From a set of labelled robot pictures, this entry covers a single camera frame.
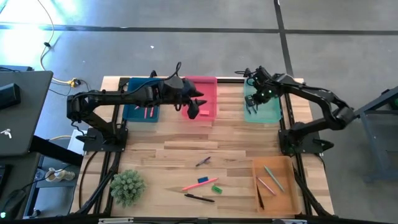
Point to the dark purple crayon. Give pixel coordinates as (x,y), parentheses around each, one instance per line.
(255,108)
(203,161)
(248,109)

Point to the teal plastic bin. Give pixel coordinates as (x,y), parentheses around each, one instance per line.
(267,115)

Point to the dark grey laptop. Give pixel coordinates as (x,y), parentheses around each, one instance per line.
(28,118)

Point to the teal pen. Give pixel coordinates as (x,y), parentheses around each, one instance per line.
(274,178)

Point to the light purple pen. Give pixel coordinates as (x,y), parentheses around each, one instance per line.
(265,186)

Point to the green eraser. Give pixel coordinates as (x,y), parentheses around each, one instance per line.
(217,189)

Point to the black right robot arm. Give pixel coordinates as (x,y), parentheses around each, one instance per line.
(311,93)

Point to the grey metal stand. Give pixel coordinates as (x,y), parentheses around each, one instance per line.
(370,105)

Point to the orange plastic bin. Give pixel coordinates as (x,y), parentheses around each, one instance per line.
(280,205)

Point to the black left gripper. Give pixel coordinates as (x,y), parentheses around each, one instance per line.
(169,93)

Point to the black side desk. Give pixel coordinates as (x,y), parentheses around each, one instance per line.
(56,152)

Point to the pink eraser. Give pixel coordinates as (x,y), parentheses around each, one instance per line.
(204,113)

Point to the black box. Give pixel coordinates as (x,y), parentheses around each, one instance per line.
(9,96)

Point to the black computer mouse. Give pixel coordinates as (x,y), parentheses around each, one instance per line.
(14,200)

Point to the green artificial plant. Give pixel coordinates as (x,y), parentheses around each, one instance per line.
(127,186)

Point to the pink plastic bin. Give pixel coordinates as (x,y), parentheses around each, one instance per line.
(208,93)

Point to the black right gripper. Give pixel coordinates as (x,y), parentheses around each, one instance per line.
(264,88)

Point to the blue plastic bin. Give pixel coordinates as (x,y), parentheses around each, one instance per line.
(136,116)

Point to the white curled object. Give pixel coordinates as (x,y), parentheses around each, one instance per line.
(57,175)

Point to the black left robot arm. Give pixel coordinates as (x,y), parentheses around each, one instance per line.
(112,96)

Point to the black aluminium table frame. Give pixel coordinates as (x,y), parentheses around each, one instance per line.
(230,81)

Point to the blue eraser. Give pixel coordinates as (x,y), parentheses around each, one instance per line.
(203,180)

